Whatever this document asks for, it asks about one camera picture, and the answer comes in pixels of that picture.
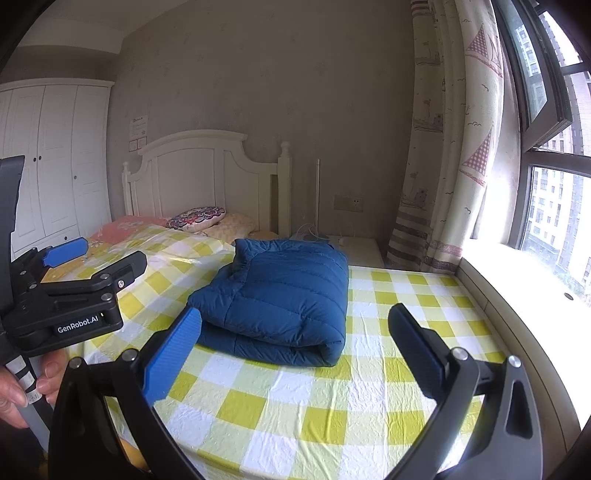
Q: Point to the cream window sill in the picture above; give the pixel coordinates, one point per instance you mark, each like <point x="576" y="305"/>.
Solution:
<point x="531" y="300"/>

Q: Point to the wall switch plate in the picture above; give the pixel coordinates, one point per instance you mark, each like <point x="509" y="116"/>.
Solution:
<point x="137" y="144"/>

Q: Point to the white nightstand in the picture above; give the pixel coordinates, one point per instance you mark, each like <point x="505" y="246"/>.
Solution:
<point x="364" y="251"/>

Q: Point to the dark window frame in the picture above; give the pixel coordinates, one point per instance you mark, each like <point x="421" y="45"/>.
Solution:
<point x="521" y="194"/>

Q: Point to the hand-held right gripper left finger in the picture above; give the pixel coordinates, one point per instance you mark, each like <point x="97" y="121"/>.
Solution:
<point x="173" y="355"/>

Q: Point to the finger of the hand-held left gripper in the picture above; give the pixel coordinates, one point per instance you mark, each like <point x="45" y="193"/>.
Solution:
<point x="64" y="251"/>
<point x="124" y="272"/>

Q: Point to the yellow cushion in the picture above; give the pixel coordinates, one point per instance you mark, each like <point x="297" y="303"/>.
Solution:
<point x="265" y="234"/>

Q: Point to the paper wall notice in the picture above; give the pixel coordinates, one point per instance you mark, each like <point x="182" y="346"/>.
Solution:
<point x="138" y="125"/>

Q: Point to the patterned round pillow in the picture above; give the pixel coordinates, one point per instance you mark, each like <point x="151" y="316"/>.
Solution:
<point x="196" y="218"/>

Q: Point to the pale pink pillow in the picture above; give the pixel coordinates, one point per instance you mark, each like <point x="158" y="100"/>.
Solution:
<point x="235" y="224"/>

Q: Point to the open window sash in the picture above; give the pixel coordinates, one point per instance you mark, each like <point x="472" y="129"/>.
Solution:
<point x="554" y="124"/>

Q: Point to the white bed headboard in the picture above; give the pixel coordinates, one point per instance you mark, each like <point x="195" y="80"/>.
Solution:
<point x="194" y="175"/>

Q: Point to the yellow checked bedsheet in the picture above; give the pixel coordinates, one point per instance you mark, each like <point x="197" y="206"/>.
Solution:
<point x="323" y="415"/>

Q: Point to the sailboat print curtain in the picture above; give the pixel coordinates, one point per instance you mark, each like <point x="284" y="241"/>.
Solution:
<point x="443" y="138"/>

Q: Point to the person's left hand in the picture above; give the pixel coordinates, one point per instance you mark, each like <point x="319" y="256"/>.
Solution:
<point x="51" y="369"/>

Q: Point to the apartment building outside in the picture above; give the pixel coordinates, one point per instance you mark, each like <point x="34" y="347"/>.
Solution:
<point x="549" y="207"/>

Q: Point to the wall socket plate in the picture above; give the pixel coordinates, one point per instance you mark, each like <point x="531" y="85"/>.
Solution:
<point x="348" y="203"/>

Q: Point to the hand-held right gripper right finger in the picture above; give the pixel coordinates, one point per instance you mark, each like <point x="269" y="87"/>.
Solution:
<point x="415" y="350"/>

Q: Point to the white wardrobe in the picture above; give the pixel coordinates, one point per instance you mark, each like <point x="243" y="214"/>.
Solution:
<point x="60" y="161"/>

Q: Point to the white standing pole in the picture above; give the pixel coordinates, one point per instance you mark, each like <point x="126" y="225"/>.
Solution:
<point x="318" y="194"/>

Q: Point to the pink blanket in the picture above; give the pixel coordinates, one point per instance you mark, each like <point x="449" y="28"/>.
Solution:
<point x="124" y="226"/>

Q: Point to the blue quilted jacket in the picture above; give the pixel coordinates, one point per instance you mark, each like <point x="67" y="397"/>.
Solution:
<point x="277" y="300"/>

